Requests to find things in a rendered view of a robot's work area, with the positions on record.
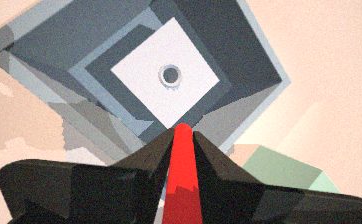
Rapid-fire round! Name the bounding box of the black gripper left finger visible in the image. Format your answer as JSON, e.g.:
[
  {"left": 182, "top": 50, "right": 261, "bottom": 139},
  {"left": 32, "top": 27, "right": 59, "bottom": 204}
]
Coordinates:
[{"left": 0, "top": 128, "right": 175, "bottom": 224}]

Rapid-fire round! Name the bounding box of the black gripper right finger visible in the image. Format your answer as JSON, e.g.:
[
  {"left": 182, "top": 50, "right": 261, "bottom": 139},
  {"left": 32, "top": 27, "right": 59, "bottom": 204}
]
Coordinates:
[{"left": 193, "top": 131, "right": 362, "bottom": 224}]

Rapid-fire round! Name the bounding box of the red peg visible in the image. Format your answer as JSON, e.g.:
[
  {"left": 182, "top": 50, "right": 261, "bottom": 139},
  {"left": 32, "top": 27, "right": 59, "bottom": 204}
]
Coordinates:
[{"left": 162, "top": 124, "right": 202, "bottom": 224}]

